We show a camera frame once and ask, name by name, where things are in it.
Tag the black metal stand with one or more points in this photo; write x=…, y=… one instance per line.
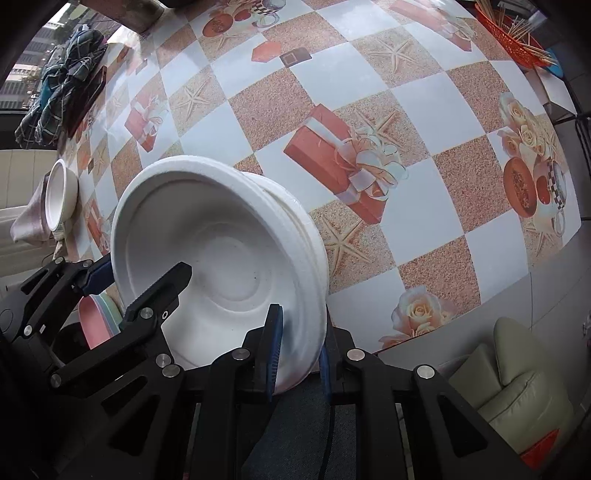
x=582, y=147

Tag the green plate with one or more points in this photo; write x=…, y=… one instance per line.
x=112, y=308

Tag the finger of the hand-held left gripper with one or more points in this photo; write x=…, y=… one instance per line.
x=157, y=295
x=99, y=277

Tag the blue round stool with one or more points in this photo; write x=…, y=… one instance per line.
x=556, y=68

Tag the red item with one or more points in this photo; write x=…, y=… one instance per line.
x=542, y=447

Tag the plaid cloth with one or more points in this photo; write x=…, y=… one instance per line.
x=60, y=87

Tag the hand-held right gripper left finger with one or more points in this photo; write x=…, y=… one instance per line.
x=275, y=341

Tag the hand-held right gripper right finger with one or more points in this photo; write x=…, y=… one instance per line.
x=325, y=374

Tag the small white side table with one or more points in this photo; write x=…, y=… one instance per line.
x=556, y=94

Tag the checkered printed tablecloth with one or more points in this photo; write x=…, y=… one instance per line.
x=415, y=115

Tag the orange plastic basket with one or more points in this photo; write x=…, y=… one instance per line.
x=503, y=41

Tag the pink cloth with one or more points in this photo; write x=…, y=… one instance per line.
x=32, y=221

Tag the small white bowl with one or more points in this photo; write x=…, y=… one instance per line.
x=57, y=194

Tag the pink plate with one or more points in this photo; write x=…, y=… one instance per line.
x=91, y=323

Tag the black phone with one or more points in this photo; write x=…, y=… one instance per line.
x=92, y=97

